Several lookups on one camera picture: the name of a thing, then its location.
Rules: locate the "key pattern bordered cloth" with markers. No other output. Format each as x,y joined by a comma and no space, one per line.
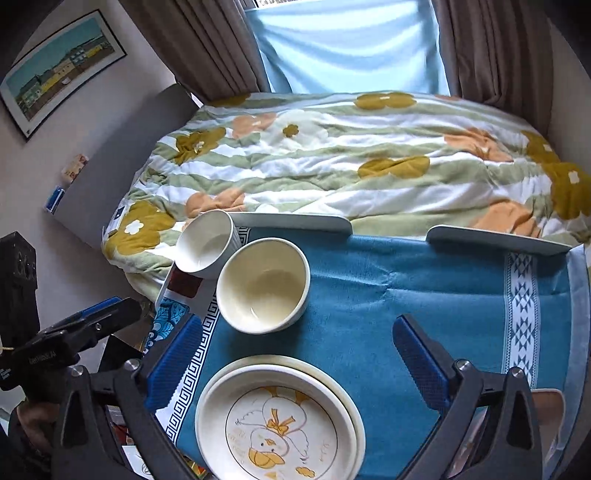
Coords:
203,346

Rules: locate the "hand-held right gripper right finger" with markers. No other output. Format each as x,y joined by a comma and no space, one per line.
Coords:
418,360

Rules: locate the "white duck print plate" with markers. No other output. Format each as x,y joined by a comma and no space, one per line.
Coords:
277,429

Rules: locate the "printed papers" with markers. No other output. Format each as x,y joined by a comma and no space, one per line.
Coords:
131,457

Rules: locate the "person's left hand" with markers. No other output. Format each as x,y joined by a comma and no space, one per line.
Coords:
39,424

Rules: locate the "brown curtain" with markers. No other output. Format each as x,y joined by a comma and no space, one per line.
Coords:
498,60
207,46

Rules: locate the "small blue box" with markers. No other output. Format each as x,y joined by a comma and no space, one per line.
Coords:
54,198

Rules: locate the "small pink box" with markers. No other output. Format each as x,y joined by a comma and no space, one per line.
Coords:
75,167

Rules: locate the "floral blanket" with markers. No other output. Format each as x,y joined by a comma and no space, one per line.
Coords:
323,152

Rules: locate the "yellow duck print plate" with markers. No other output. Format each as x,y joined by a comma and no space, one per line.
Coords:
277,358

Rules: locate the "black perforated box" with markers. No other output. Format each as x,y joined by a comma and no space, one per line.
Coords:
18,286

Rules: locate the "grey headboard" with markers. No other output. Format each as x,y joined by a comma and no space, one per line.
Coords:
115,166

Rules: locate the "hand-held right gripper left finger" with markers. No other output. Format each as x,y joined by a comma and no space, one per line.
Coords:
173,360

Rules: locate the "white ribbed cup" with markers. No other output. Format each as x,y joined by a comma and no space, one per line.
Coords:
203,240

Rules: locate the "red white carton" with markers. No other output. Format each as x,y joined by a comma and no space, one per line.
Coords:
182,288

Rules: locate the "blue tablecloth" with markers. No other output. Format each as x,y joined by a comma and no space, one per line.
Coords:
392,286

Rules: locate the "cream round bowl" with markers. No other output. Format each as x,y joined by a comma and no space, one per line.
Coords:
258,286

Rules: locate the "framed wall poster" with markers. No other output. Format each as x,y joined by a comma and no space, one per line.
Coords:
55,83

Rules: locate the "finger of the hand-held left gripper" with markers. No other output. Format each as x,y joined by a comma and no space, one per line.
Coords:
87,311
111,321

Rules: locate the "light blue window cloth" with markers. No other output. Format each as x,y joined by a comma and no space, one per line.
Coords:
346,46

